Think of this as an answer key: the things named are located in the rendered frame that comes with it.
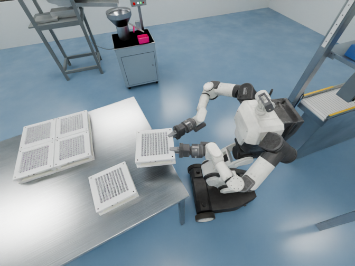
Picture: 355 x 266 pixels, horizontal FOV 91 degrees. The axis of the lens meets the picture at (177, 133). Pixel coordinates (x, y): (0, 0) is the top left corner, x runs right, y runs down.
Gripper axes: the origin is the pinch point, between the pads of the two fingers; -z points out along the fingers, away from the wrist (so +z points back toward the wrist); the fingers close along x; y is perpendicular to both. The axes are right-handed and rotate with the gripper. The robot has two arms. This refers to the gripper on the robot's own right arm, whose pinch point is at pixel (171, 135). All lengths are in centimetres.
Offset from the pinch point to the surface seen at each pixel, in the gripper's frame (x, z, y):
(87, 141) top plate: 12, -48, 42
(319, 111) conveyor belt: 12, 121, -49
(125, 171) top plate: 11.4, -36.9, 2.0
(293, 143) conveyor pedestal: 70, 133, -50
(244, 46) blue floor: 102, 334, 170
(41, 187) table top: 20, -86, 31
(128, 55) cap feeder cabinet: 45, 60, 196
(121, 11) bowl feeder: 1, 83, 241
